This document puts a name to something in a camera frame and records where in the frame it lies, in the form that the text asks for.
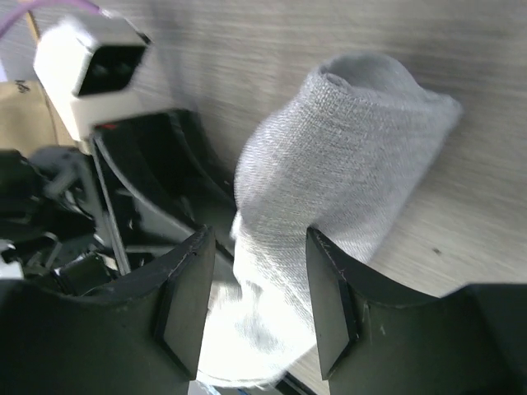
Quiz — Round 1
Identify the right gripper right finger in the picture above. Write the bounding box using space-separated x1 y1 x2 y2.
306 229 526 394

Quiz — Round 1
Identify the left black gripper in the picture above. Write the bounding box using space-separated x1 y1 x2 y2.
1 109 236 296

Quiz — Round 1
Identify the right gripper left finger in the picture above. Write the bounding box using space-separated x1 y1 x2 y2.
1 227 216 394

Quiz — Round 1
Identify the grey cloth napkin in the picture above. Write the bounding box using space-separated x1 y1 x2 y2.
197 52 462 388

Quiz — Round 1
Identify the beige cap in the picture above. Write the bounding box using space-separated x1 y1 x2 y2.
0 80 76 156

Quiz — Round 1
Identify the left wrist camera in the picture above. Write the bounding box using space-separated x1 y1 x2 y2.
34 13 151 142

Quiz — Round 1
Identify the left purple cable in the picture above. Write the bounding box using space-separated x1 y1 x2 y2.
0 0 102 40

